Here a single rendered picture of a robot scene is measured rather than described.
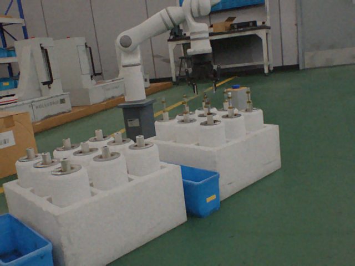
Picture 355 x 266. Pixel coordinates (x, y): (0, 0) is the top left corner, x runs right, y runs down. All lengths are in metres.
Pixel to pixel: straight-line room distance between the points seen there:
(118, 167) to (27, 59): 2.74
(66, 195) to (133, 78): 0.91
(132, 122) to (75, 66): 2.36
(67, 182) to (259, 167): 0.75
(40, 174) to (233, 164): 0.63
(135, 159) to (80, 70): 3.02
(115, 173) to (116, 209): 0.09
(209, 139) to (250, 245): 0.41
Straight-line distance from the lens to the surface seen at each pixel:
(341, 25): 6.47
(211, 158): 1.20
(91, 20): 7.78
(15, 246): 1.17
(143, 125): 1.71
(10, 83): 6.84
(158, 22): 1.68
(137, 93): 1.71
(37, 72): 3.62
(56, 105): 3.53
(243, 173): 1.32
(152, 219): 1.04
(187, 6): 1.39
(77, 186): 0.92
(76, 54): 3.99
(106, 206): 0.94
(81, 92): 4.01
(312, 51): 6.46
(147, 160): 1.02
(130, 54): 1.76
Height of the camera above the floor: 0.50
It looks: 12 degrees down
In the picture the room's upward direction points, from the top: 7 degrees counter-clockwise
